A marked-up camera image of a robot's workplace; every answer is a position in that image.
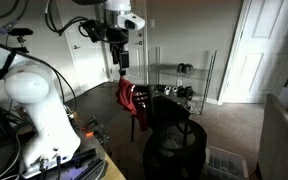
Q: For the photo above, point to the black shoes on middle shelf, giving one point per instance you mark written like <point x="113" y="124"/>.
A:
<point x="185" y="92"/>

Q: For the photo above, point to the white sneaker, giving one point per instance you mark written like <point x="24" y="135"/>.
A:
<point x="167" y="90"/>

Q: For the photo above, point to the black mesh laundry bag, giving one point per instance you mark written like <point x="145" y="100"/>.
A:
<point x="175" y="151"/>

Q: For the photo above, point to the black shoes on top shelf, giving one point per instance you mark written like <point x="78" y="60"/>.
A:
<point x="184" y="68"/>

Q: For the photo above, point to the black camera on stand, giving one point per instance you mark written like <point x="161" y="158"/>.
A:
<point x="20" y="33"/>

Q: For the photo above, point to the white door left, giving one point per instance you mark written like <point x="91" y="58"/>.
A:
<point x="88" y="57"/>

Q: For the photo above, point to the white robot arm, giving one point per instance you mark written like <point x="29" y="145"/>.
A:
<point x="29" y="81"/>

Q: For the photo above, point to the white door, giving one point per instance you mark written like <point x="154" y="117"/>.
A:
<point x="88" y="57"/>
<point x="258" y="63"/>

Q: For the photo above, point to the orange handled clamp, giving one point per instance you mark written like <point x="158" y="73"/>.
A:
<point x="96" y="128"/>

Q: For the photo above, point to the black metal chair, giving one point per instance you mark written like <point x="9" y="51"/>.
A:
<point x="153" y="111"/>

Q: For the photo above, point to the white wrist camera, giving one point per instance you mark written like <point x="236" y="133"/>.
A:
<point x="131" y="21"/>

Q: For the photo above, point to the grey sofa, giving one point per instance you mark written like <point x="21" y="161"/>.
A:
<point x="272" y="163"/>

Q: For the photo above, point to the white plastic basket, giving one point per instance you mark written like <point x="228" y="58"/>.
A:
<point x="224" y="165"/>

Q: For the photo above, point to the black shoes on shelf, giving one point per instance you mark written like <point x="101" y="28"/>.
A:
<point x="185" y="92"/>
<point x="184" y="68"/>

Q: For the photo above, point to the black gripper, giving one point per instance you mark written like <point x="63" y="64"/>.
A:
<point x="118" y="38"/>

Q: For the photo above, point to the red clothing with white print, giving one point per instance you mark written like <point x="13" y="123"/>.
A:
<point x="125" y="97"/>

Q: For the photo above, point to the wire shoe rack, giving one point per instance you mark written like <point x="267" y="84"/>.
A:
<point x="165" y="74"/>

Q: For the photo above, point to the white door right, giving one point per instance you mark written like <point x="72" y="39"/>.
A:
<point x="258" y="63"/>

